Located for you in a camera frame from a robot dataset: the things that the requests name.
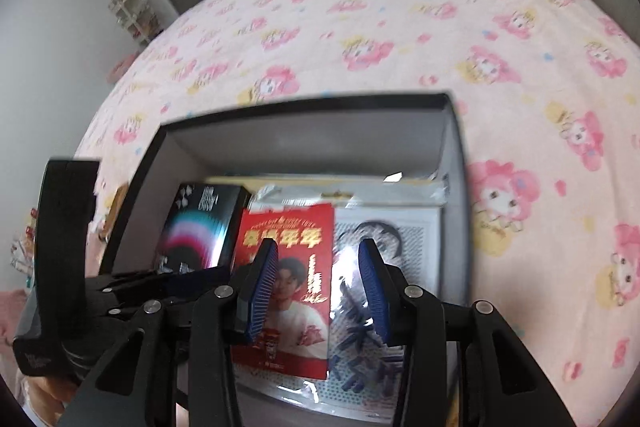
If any red envelope with man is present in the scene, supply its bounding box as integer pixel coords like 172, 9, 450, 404
232, 204, 335, 381

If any black screen protector box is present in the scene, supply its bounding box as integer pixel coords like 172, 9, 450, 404
156, 182, 250, 274

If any colourful printed card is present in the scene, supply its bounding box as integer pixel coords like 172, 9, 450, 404
10, 208, 38, 281

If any silver bagged diamond painting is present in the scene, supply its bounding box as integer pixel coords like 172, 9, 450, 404
233, 179, 442, 423

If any black cardboard box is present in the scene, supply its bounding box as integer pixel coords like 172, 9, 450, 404
100, 93, 472, 425

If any white shelf rack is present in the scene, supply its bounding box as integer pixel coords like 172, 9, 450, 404
108, 0, 162, 48

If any pink cartoon blanket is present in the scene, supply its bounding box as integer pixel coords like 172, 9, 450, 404
78, 0, 639, 426

